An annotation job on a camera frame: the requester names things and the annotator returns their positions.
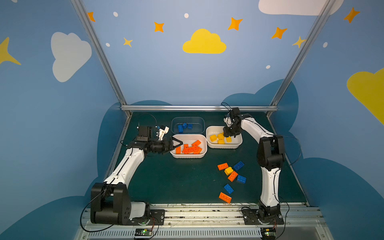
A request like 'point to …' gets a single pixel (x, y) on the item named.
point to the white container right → (211, 130)
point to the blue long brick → (180, 128)
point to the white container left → (190, 139)
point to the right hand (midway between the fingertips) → (229, 132)
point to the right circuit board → (268, 233)
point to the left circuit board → (143, 232)
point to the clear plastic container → (198, 124)
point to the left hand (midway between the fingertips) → (177, 145)
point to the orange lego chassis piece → (195, 150)
